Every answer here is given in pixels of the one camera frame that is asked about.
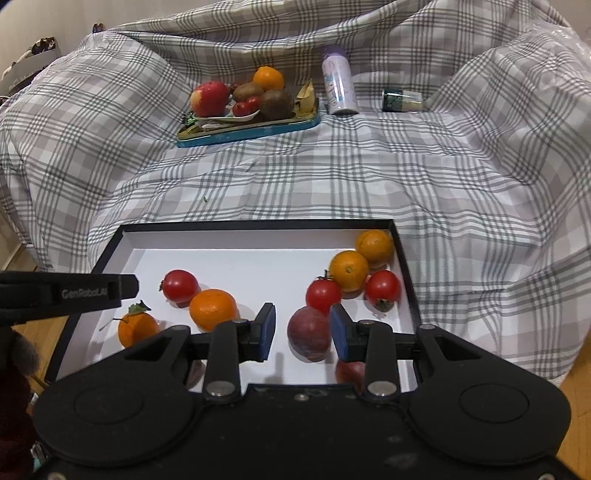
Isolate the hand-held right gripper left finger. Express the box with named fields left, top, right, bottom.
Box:
left=122, top=302, right=278, bottom=400

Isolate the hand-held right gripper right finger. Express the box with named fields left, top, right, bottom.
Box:
left=329, top=303, right=476, bottom=400

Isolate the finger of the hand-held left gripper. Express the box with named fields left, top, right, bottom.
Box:
left=0, top=273, right=140, bottom=306

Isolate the reddish purple plum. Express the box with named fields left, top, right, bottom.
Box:
left=287, top=306, right=332, bottom=363

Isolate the pinkish red plum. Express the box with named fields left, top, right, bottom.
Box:
left=335, top=360, right=370, bottom=386

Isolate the red tomato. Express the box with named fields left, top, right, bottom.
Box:
left=160, top=270, right=201, bottom=304
left=305, top=271, right=343, bottom=315
left=365, top=270, right=402, bottom=312

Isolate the orange tangerine with leaf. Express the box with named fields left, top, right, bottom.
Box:
left=100, top=300, right=160, bottom=349

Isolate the black box with white inside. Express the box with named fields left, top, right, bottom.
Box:
left=46, top=218, right=423, bottom=398

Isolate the small dark orange tangerine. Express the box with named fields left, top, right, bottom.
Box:
left=355, top=229, right=394, bottom=269

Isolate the person's left forearm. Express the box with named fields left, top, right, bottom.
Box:
left=0, top=323, right=41, bottom=480

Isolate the grey plaid blanket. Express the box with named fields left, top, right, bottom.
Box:
left=0, top=0, right=591, bottom=384

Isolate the blue and gold tin tray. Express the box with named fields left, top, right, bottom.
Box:
left=176, top=99, right=321, bottom=148

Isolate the pale green plate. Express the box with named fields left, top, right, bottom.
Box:
left=194, top=104, right=262, bottom=124

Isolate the red apple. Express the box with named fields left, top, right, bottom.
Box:
left=189, top=81, right=230, bottom=117

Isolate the white cardboard box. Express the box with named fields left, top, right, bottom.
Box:
left=0, top=46, right=63, bottom=95

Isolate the large brown kiwi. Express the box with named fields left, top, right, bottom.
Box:
left=259, top=89, right=295, bottom=121

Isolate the brown paper packet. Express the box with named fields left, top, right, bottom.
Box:
left=295, top=78, right=318, bottom=114

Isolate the small brown kiwi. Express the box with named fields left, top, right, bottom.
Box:
left=232, top=82, right=265, bottom=103

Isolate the small dark green jar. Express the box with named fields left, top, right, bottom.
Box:
left=382, top=87, right=428, bottom=113

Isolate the purple cartoon print bottle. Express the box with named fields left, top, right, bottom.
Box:
left=322, top=45, right=360, bottom=116

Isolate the large orange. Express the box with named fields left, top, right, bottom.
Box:
left=252, top=66, right=285, bottom=93

